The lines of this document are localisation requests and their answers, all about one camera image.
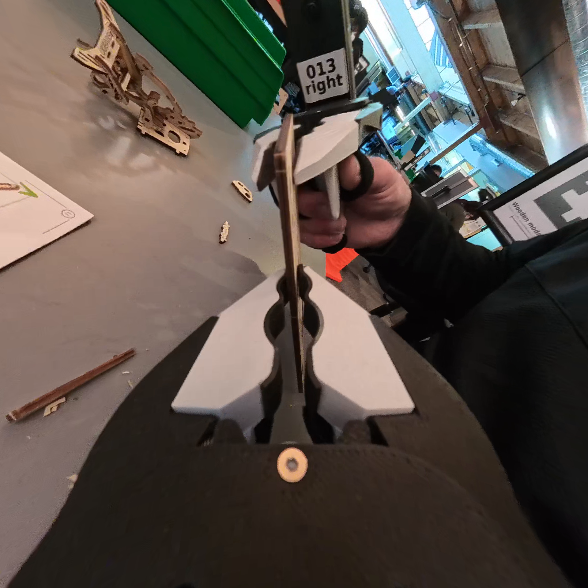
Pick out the laser-cut wooden parts sheet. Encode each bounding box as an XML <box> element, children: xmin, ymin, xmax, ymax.
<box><xmin>255</xmin><ymin>113</ymin><xmax>305</xmax><ymax>394</ymax></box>

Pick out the silver metal duct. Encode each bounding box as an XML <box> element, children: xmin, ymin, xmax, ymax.
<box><xmin>496</xmin><ymin>0</ymin><xmax>588</xmax><ymax>167</ymax></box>

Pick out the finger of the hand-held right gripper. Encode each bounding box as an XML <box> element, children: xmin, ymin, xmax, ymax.
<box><xmin>294</xmin><ymin>102</ymin><xmax>384</xmax><ymax>186</ymax></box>
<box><xmin>250</xmin><ymin>133</ymin><xmax>282</xmax><ymax>192</ymax></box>

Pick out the assembled wooden model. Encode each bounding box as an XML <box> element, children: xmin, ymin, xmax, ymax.
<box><xmin>70</xmin><ymin>0</ymin><xmax>203</xmax><ymax>157</ymax></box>

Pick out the person's right hand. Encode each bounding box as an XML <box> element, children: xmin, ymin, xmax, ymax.
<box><xmin>296</xmin><ymin>154</ymin><xmax>413</xmax><ymax>252</ymax></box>

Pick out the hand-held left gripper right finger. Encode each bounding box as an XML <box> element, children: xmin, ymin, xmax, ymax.
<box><xmin>299</xmin><ymin>266</ymin><xmax>415</xmax><ymax>443</ymax></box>

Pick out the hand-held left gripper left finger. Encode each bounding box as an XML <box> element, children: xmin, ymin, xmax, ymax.
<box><xmin>171</xmin><ymin>269</ymin><xmax>295</xmax><ymax>443</ymax></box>

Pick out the dark wooden stick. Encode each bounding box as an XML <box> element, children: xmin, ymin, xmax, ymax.
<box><xmin>6</xmin><ymin>348</ymin><xmax>137</xmax><ymax>423</ymax></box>

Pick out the green plastic bin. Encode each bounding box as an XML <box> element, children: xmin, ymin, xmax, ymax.
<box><xmin>106</xmin><ymin>0</ymin><xmax>287</xmax><ymax>129</ymax></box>

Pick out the person's right forearm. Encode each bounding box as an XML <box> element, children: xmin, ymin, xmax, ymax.
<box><xmin>356</xmin><ymin>188</ymin><xmax>524</xmax><ymax>341</ymax></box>

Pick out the white instruction booklet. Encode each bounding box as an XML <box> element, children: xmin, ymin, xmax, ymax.
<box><xmin>0</xmin><ymin>152</ymin><xmax>94</xmax><ymax>271</ymax></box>

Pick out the framed sign with marker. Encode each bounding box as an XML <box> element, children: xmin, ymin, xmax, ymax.
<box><xmin>478</xmin><ymin>144</ymin><xmax>588</xmax><ymax>247</ymax></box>

